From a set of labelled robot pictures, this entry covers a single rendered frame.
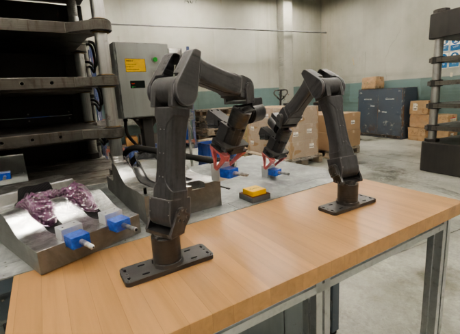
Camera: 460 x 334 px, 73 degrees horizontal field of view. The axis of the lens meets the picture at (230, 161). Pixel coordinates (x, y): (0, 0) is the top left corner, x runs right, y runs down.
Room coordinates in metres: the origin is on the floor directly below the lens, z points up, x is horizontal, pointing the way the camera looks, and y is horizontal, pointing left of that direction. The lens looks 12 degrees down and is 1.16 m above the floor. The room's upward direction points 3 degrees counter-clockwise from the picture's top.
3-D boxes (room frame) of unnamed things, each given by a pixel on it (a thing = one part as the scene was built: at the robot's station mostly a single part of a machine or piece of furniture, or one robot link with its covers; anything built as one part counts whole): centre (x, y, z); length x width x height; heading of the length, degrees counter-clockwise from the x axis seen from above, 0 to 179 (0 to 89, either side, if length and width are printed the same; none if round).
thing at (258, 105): (0.93, -0.06, 1.14); 0.12 x 0.09 x 0.12; 143
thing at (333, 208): (0.95, -0.37, 0.84); 0.20 x 0.07 x 0.08; 120
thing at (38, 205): (0.89, 0.53, 0.90); 0.26 x 0.18 x 0.08; 50
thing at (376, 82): (7.68, -3.52, 1.26); 0.42 x 0.33 x 0.29; 25
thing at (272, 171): (1.32, -0.20, 0.83); 0.13 x 0.05 x 0.05; 42
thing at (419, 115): (6.44, -4.21, 0.42); 0.86 x 0.33 x 0.83; 25
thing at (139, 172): (1.13, 0.28, 0.92); 0.35 x 0.16 x 0.09; 33
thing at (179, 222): (0.65, 0.15, 0.90); 0.09 x 0.06 x 0.06; 53
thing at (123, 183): (1.15, 0.28, 0.87); 0.50 x 0.26 x 0.14; 33
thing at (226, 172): (0.93, 0.00, 0.93); 0.13 x 0.05 x 0.05; 46
